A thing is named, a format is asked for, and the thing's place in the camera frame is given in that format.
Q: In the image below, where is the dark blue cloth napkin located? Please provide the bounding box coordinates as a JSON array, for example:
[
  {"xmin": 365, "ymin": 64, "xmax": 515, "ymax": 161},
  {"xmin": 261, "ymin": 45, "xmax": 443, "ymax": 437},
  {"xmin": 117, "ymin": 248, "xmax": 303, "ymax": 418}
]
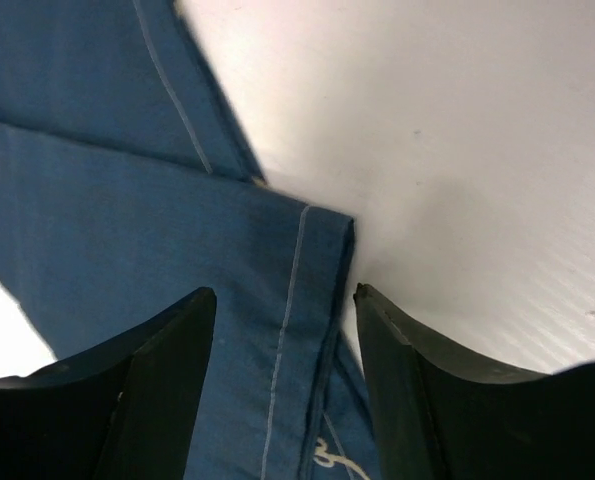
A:
[{"xmin": 0, "ymin": 0, "xmax": 380, "ymax": 479}]

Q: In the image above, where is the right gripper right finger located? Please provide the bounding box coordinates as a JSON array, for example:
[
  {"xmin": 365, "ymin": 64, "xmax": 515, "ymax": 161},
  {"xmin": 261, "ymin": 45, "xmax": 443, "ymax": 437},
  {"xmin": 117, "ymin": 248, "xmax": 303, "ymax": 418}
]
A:
[{"xmin": 354, "ymin": 284, "xmax": 595, "ymax": 479}]

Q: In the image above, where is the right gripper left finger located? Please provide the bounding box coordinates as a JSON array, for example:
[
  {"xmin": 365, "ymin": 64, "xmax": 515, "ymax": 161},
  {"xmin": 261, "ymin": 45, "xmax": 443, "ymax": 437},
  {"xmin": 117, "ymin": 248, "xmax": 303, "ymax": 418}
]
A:
[{"xmin": 0, "ymin": 288, "xmax": 216, "ymax": 479}]

